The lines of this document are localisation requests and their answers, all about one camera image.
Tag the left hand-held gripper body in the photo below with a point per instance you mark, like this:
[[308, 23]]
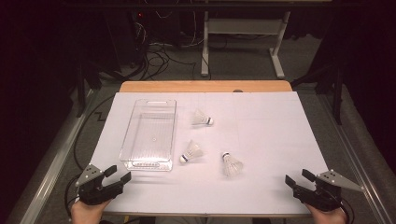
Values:
[[93, 193]]

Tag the person's left hand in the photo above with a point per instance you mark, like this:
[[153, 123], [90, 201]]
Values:
[[85, 214]]

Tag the aluminium floor rail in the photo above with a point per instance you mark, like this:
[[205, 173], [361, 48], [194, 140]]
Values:
[[348, 149], [56, 161]]

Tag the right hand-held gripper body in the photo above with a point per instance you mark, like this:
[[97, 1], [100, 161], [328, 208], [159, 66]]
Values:
[[323, 196]]

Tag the wooden table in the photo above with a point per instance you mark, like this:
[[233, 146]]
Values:
[[186, 86]]

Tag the clear plastic storage bin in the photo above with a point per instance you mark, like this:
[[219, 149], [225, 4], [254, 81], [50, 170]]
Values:
[[149, 137]]

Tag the person's right hand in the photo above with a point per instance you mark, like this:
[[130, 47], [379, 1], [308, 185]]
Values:
[[330, 217]]

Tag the white shuttlecock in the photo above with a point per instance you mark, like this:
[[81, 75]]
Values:
[[199, 118], [232, 166], [193, 151]]

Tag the white metal desk frame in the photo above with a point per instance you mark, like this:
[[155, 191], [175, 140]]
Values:
[[246, 26]]

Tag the black metal stand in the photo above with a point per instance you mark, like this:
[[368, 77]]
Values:
[[337, 99], [81, 93]]

